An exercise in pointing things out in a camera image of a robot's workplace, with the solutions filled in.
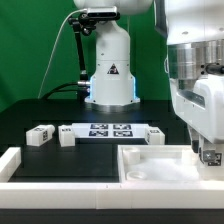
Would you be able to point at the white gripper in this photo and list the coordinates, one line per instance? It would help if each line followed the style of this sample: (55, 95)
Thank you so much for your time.
(203, 110)

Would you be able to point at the white square table top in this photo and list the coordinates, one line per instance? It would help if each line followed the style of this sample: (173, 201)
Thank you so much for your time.
(165, 163)

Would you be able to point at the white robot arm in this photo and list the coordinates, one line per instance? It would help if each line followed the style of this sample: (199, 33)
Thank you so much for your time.
(191, 33)

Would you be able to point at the white U-shaped obstacle wall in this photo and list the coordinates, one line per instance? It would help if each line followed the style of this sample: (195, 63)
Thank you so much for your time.
(205, 194)

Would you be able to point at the white marker base plate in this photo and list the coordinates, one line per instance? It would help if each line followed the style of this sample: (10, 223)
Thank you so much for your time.
(109, 130)

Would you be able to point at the grey camera on mount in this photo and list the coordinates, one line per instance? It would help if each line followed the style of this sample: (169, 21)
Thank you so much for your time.
(102, 12)

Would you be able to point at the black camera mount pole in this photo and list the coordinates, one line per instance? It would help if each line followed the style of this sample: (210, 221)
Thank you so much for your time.
(80, 50)

